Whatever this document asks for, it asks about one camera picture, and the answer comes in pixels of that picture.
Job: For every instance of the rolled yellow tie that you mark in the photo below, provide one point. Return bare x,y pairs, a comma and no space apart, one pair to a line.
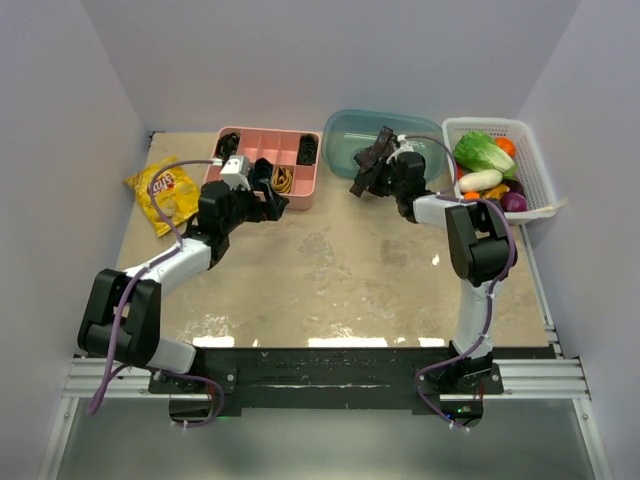
282,180

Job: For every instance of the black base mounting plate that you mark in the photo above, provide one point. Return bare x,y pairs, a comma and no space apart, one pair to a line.
372,378

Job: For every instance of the orange yellow pepper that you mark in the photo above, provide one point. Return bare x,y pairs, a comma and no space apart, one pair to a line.
497,192

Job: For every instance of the rolled black tie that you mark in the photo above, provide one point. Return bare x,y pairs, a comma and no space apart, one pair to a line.
307,150
227,146

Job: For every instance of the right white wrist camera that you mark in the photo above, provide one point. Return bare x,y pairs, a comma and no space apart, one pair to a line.
403,146

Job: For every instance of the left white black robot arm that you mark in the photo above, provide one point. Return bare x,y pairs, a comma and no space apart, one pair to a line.
123,314

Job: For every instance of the purple onion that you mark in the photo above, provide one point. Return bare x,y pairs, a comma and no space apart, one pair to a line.
513,202

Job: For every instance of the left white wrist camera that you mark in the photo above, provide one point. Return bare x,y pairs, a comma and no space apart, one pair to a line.
235,171

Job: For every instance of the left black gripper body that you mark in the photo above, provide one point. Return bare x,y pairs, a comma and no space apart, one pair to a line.
245,207

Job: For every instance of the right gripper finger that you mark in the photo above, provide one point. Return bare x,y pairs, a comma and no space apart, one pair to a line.
384,145
372,182

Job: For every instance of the rolled black tie back right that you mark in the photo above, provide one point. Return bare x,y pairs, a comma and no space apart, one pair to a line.
307,150

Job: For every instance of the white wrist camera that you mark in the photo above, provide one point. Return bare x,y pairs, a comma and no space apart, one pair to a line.
235,171
403,146

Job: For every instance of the orange fruit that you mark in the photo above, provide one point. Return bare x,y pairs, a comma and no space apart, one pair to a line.
506,145

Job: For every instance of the dark brown patterned tie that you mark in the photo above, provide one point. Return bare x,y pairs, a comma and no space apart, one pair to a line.
364,161

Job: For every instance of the green lettuce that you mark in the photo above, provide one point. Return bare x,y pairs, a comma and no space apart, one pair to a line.
477,151

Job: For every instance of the white plastic basket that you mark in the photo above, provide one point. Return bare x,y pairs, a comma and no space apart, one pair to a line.
542,200

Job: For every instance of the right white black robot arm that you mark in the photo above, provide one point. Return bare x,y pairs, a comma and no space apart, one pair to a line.
481,247

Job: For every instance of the dark purple eggplant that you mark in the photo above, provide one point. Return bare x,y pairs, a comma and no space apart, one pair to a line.
515,186

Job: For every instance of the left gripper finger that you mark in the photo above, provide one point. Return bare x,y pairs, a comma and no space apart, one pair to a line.
262,173
275,206

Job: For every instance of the blue transparent plastic bin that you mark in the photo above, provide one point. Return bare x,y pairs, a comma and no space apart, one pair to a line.
348,132

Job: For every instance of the white radish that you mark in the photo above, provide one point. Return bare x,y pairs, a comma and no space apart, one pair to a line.
480,181

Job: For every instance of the pink divided organizer tray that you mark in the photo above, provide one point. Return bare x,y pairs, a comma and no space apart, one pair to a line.
280,148

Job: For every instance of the rolled black tie back left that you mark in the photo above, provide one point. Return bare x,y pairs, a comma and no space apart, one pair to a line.
227,146

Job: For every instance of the yellow Lays chips bag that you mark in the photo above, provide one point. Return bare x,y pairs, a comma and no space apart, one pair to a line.
166,193

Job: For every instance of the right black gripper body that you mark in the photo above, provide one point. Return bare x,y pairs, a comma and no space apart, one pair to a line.
395,186

